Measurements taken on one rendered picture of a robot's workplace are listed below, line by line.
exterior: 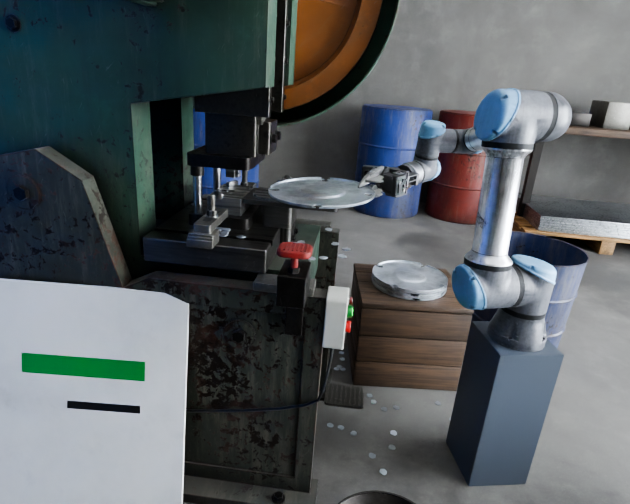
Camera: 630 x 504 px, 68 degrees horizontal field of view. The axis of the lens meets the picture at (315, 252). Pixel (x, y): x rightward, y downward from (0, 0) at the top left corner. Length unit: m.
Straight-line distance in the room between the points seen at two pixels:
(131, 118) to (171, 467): 0.85
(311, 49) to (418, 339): 1.06
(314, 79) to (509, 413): 1.13
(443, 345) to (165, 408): 1.01
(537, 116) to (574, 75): 3.66
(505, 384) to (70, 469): 1.14
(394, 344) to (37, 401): 1.13
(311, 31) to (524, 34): 3.29
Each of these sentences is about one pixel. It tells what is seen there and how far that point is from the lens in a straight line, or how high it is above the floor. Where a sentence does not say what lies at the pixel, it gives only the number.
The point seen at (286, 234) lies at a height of 0.69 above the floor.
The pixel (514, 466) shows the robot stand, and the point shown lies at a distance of 1.61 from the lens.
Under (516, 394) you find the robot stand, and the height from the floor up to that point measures 0.33.
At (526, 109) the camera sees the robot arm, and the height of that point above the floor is 1.05.
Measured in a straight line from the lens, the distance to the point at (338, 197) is 1.24.
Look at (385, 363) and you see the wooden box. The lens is 1.82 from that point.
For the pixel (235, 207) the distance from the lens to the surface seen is 1.24.
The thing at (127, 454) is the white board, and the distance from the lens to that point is 1.36.
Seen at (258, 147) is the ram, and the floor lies 0.91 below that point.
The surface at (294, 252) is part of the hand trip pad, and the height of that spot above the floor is 0.76.
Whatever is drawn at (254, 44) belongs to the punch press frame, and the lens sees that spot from 1.06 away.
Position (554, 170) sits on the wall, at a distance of 4.91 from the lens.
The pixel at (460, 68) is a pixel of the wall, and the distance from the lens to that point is 4.60.
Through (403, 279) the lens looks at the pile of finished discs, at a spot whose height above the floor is 0.39.
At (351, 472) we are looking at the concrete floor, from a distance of 1.54.
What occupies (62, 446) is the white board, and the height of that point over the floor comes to 0.18.
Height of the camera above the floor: 1.10
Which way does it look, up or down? 21 degrees down
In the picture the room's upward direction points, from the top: 4 degrees clockwise
